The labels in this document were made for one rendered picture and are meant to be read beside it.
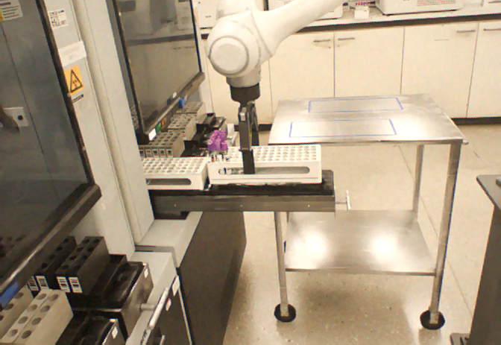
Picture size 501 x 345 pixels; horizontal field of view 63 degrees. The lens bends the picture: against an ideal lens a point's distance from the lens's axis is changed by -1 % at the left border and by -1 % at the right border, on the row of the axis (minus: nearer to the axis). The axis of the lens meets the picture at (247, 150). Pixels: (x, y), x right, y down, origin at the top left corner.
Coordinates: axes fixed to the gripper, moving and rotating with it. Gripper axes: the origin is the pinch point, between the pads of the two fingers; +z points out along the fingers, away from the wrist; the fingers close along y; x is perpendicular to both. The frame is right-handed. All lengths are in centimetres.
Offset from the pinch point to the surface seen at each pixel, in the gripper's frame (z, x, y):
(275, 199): 9.2, -6.4, -6.9
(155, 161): 2.2, 28.9, 2.8
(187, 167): 2.2, 18.0, -1.2
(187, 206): 11.5, 18.0, -6.8
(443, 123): 7, -59, 36
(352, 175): 89, -39, 150
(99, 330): 7, 20, -52
